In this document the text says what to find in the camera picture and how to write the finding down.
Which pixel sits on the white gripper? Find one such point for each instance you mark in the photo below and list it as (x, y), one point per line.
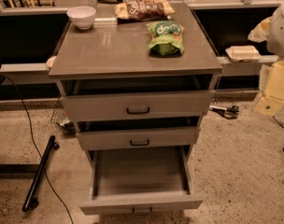
(280, 34)

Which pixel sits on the green rice chip bag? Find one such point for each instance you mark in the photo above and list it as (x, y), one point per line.
(166, 37)

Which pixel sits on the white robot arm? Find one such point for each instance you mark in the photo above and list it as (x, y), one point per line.
(275, 33)

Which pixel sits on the grey top drawer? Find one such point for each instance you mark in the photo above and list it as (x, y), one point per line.
(137, 97)

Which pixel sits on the grey drawer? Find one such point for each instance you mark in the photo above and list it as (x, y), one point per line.
(140, 181)
(132, 133)
(137, 97)

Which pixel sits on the grey drawer cabinet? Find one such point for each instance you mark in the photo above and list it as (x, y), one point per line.
(117, 49)

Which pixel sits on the brown chip bag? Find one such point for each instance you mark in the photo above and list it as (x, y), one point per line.
(143, 10)

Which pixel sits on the grey middle drawer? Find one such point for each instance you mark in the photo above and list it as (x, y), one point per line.
(132, 133)

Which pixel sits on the grey bottom drawer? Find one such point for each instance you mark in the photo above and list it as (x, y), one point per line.
(140, 181)

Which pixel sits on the white takeout container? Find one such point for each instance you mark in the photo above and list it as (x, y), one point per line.
(243, 53)

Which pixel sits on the white bowl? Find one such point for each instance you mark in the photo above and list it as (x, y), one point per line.
(82, 17)

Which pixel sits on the black handled tool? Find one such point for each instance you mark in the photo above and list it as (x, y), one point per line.
(226, 112)

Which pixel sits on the wire mesh basket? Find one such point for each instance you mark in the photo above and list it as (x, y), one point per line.
(60, 119)

